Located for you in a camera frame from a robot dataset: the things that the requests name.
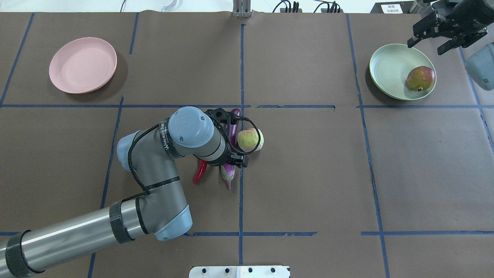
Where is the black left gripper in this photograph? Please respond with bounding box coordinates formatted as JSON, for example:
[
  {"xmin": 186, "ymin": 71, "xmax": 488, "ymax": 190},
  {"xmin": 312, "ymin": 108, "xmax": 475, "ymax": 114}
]
[{"xmin": 205, "ymin": 108, "xmax": 249, "ymax": 169}]

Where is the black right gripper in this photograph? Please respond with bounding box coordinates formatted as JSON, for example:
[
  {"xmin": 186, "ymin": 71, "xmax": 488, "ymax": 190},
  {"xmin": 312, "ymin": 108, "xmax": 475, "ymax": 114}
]
[{"xmin": 407, "ymin": 0, "xmax": 494, "ymax": 55}]

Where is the pale green peach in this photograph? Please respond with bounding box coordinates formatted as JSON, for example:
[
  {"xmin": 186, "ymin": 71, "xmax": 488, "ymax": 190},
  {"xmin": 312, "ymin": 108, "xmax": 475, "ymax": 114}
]
[{"xmin": 237, "ymin": 128, "xmax": 264, "ymax": 153}]

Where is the red chili pepper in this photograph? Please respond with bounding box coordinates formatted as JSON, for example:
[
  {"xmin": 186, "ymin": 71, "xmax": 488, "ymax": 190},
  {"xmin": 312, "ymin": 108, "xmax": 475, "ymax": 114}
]
[{"xmin": 193, "ymin": 160, "xmax": 208, "ymax": 184}]

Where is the purple eggplant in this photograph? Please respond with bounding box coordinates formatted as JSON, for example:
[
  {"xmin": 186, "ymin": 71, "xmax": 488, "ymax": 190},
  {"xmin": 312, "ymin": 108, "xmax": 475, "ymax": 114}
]
[{"xmin": 220, "ymin": 122, "xmax": 238, "ymax": 190}]

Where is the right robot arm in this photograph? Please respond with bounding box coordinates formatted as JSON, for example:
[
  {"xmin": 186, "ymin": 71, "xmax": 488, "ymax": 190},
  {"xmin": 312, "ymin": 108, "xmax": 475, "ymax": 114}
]
[{"xmin": 407, "ymin": 0, "xmax": 494, "ymax": 90}]

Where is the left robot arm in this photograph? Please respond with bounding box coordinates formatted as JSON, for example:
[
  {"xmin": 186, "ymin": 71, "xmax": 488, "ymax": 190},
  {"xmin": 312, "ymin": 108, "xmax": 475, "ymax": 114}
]
[{"xmin": 1, "ymin": 106, "xmax": 249, "ymax": 278}]

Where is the green plate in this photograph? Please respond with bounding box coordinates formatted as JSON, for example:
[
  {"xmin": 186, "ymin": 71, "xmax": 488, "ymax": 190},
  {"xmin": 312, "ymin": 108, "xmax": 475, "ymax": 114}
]
[{"xmin": 369, "ymin": 44, "xmax": 437, "ymax": 101}]

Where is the pink plate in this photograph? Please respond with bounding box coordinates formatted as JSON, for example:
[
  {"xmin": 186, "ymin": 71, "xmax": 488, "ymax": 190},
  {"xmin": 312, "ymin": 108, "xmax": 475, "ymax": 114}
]
[{"xmin": 48, "ymin": 37, "xmax": 118, "ymax": 94}]

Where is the aluminium frame post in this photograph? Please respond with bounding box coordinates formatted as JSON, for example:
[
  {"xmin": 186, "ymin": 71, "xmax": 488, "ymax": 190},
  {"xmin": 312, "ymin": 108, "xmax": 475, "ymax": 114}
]
[{"xmin": 232, "ymin": 0, "xmax": 252, "ymax": 18}]

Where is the white metal base plate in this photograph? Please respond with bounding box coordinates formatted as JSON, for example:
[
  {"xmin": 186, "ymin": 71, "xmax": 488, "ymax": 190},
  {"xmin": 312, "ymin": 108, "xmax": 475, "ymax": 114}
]
[{"xmin": 189, "ymin": 265, "xmax": 291, "ymax": 278}]

